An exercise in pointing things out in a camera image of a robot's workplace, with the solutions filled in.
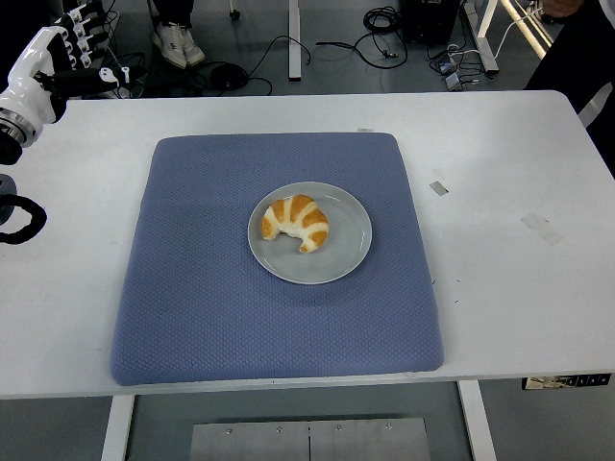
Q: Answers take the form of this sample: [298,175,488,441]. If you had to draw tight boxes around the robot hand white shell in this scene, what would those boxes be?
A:
[0,0,148,127]

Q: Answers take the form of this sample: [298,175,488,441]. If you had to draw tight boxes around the croissant bread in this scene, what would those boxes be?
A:
[260,193,331,255]

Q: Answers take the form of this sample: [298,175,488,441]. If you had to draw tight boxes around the person with white shoes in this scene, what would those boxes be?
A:
[146,0,207,70]

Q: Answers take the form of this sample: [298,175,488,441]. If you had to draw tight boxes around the blue quilted mat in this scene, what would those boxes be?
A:
[109,132,445,388]

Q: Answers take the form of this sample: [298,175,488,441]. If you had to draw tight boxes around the white far table leg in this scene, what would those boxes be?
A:
[286,0,303,81]

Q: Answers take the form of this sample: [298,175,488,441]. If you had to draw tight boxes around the white table leg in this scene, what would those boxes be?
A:
[286,0,303,81]
[456,379,498,461]
[99,394,136,461]

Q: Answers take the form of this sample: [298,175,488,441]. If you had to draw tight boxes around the grey round plate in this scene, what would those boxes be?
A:
[247,181,374,286]

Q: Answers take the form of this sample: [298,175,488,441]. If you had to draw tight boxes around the black equipment box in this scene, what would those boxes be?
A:
[402,0,465,45]

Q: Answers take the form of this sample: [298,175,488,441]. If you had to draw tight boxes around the grey metal plate with screws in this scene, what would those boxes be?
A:
[188,417,431,461]

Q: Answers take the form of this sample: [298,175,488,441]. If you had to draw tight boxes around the white desk leg with foot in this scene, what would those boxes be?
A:
[474,0,502,74]

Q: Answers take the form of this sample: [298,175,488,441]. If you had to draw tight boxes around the large clear tape piece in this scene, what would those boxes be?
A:
[520,211,562,246]

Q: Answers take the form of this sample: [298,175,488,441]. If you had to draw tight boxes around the person in dark clothing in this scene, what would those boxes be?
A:
[523,0,615,179]

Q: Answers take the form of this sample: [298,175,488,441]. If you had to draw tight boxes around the table control panel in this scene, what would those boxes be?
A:
[522,373,612,391]

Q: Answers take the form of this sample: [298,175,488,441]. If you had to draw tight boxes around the long black floor cable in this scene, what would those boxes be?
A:
[239,35,313,97]

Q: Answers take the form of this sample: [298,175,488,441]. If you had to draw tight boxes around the black coiled floor cable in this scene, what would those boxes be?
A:
[316,5,409,68]

